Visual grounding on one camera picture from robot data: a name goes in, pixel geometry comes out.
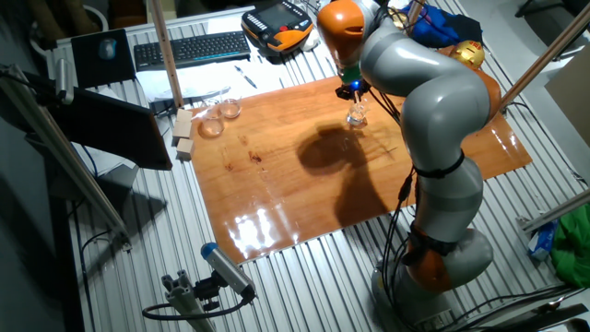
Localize short aluminium profile post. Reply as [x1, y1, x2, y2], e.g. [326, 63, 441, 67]
[160, 269, 218, 332]

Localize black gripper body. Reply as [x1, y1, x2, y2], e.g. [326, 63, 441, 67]
[335, 78, 372, 101]

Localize blue cloth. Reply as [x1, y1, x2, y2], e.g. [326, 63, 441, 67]
[400, 2, 485, 50]

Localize white rounded plastic object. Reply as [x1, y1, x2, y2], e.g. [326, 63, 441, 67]
[299, 31, 322, 52]

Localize blue and white tissue pack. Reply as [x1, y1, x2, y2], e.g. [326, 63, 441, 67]
[527, 219, 559, 262]

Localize black mouse pad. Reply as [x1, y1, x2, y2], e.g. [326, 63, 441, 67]
[70, 28, 137, 89]

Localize orange and black teach pendant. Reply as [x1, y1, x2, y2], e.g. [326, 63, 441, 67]
[241, 0, 314, 57]

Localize black office chair base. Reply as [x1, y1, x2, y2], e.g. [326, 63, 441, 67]
[513, 0, 590, 19]

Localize green cloth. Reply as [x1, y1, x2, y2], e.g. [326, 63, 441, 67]
[550, 205, 590, 290]

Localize clear glass stirring rod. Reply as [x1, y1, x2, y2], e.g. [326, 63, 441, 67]
[352, 90, 365, 122]

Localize wooden frame pole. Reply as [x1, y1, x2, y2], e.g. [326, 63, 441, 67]
[500, 2, 590, 110]
[149, 0, 184, 110]
[407, 0, 426, 29]

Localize black flat bar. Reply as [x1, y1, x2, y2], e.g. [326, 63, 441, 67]
[474, 302, 590, 332]

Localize white round bucket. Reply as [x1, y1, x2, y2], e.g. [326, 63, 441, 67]
[82, 4, 110, 33]

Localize black computer keyboard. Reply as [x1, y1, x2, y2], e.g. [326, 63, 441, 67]
[133, 30, 253, 73]

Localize silver camera with blue cap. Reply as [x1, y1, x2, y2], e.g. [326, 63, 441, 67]
[200, 242, 257, 301]

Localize black pen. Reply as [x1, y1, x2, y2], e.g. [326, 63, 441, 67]
[233, 65, 258, 89]

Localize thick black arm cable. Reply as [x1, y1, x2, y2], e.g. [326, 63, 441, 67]
[380, 168, 416, 324]

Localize black camera cable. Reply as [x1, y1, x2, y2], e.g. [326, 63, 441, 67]
[141, 294, 253, 322]

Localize brown cardboard box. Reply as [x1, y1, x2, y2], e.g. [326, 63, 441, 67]
[543, 43, 590, 148]

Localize aluminium profile bar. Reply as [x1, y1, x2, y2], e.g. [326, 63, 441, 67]
[515, 188, 590, 234]

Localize metal spoon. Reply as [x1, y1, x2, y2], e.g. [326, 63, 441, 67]
[529, 288, 586, 315]

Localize gold piggy bank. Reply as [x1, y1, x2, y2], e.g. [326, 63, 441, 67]
[449, 40, 486, 70]

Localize glossy wooden board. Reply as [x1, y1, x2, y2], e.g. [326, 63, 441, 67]
[188, 45, 534, 265]

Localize long grey aluminium strut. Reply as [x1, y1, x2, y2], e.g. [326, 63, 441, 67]
[0, 64, 133, 250]

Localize glass beaker with water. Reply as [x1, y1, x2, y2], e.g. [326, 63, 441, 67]
[346, 98, 370, 127]

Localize grey computer mouse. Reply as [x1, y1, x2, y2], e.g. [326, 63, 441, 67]
[99, 37, 118, 61]

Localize black flat monitor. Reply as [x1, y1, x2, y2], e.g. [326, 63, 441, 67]
[48, 87, 174, 172]

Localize white paper sheets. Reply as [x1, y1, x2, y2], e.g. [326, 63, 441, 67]
[136, 59, 301, 103]

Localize empty glass beaker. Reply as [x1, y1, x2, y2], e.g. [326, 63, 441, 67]
[219, 97, 242, 120]
[200, 99, 226, 138]

